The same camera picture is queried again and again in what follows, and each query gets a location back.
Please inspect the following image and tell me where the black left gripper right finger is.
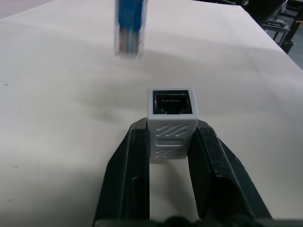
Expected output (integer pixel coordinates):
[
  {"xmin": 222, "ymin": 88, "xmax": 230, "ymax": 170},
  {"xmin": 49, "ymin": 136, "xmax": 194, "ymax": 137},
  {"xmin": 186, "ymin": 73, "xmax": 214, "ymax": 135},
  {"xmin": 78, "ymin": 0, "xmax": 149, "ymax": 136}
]
[{"xmin": 187, "ymin": 119, "xmax": 272, "ymax": 222}]

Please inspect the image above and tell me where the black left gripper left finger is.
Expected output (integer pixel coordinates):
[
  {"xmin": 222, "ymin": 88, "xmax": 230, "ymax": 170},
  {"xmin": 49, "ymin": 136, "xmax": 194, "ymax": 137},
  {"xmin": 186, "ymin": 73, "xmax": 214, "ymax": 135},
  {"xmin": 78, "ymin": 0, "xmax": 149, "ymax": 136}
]
[{"xmin": 93, "ymin": 118, "xmax": 151, "ymax": 227}]

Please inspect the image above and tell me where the white ethernet coupler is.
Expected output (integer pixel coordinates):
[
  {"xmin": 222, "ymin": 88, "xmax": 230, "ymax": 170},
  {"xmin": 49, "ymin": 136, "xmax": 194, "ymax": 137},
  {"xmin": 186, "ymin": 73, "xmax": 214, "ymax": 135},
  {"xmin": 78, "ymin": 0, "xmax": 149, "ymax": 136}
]
[{"xmin": 146, "ymin": 88, "xmax": 199, "ymax": 164}]

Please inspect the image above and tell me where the blue ethernet cable plug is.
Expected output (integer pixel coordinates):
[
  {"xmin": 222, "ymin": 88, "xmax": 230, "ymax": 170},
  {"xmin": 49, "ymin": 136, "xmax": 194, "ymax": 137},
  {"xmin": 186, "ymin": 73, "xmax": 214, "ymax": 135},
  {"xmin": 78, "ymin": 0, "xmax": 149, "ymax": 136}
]
[{"xmin": 113, "ymin": 0, "xmax": 149, "ymax": 60}]

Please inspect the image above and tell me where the grey metal table frame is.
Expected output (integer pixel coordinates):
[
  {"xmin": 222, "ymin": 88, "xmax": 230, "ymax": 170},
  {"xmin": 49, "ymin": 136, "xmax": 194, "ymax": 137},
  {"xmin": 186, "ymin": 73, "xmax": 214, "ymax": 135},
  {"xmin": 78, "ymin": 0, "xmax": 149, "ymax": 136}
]
[{"xmin": 261, "ymin": 9, "xmax": 303, "ymax": 55}]

